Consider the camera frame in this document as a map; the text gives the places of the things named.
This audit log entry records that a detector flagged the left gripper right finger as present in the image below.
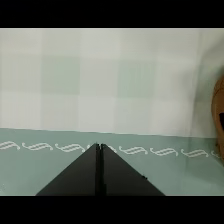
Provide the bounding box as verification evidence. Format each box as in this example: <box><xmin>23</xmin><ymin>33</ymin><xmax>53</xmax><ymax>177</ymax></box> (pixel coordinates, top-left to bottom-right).
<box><xmin>100</xmin><ymin>143</ymin><xmax>166</xmax><ymax>197</ymax></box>

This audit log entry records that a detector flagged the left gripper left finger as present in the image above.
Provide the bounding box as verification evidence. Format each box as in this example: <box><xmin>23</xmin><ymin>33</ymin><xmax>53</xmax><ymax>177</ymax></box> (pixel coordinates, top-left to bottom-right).
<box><xmin>35</xmin><ymin>142</ymin><xmax>100</xmax><ymax>197</ymax></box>

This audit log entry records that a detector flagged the brown T-shirt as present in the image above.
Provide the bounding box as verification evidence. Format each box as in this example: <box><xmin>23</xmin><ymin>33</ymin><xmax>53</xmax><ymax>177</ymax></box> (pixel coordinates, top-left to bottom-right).
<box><xmin>210</xmin><ymin>75</ymin><xmax>224</xmax><ymax>152</ymax></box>

